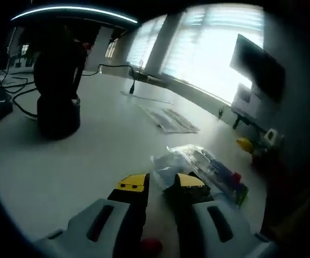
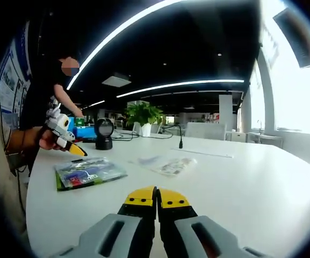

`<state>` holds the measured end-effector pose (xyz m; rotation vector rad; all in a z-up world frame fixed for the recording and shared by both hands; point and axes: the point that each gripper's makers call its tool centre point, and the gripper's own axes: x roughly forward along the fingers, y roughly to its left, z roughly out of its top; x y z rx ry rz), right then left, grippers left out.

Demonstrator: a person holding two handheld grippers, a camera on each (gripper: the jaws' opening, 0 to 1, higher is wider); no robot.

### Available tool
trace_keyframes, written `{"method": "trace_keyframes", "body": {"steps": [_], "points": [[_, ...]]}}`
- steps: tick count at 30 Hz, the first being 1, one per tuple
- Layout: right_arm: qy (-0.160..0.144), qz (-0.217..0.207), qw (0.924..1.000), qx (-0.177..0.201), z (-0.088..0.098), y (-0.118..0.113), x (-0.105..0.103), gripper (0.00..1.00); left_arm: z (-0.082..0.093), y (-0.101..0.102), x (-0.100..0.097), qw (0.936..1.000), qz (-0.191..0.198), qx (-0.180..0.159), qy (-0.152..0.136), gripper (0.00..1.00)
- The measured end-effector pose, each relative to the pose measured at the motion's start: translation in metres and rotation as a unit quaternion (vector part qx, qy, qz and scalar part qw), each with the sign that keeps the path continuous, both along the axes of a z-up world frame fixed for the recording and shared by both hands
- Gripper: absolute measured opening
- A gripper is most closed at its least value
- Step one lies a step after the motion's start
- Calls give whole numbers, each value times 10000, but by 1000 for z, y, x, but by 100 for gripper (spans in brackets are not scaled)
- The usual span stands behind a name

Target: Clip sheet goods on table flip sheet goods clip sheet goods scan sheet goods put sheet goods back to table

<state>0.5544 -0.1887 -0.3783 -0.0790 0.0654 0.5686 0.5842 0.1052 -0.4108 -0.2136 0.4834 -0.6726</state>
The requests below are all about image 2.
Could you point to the ceiling air vent unit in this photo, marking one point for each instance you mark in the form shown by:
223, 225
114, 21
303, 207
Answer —
116, 80

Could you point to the black flat box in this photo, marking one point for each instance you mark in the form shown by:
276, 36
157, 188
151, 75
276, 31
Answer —
87, 140

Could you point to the green box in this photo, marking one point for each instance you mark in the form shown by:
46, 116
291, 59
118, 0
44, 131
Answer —
79, 121

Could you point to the ceiling light strip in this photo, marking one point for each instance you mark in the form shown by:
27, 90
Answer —
165, 4
184, 84

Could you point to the dark wall monitor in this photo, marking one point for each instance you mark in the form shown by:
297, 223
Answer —
299, 37

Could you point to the clear white sheet goods packet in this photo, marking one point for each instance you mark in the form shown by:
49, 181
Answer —
146, 160

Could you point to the white game controller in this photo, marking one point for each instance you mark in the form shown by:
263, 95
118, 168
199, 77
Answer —
71, 135

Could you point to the wall poster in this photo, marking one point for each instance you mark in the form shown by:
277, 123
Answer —
9, 78

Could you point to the green black sheet goods packet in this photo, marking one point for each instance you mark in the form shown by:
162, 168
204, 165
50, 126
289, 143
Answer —
71, 187

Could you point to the person's left hand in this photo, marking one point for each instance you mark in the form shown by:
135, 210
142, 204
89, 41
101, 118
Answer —
48, 139

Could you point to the steel sink table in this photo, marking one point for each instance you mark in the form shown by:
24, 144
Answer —
270, 138

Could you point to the person's beige clothing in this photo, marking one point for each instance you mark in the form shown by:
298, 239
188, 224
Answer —
1, 174

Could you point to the white partition panel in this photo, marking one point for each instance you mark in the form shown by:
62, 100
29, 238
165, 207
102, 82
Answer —
205, 131

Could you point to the white table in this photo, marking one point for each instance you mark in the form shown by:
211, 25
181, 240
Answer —
238, 193

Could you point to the potted green plant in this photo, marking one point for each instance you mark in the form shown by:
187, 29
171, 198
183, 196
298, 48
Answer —
144, 114

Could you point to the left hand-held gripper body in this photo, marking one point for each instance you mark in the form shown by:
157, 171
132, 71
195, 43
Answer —
59, 123

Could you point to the printed clear sheet goods packet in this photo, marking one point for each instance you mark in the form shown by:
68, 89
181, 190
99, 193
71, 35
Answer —
173, 166

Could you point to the black barcode scanner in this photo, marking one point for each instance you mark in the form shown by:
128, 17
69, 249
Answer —
104, 129

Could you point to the white power strip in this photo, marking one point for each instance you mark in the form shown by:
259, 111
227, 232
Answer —
205, 152

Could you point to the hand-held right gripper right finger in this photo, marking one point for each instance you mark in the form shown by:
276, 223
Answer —
181, 228

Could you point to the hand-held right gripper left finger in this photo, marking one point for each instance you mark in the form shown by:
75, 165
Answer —
133, 228

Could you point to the blue plastic bin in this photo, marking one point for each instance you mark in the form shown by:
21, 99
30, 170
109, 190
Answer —
86, 132

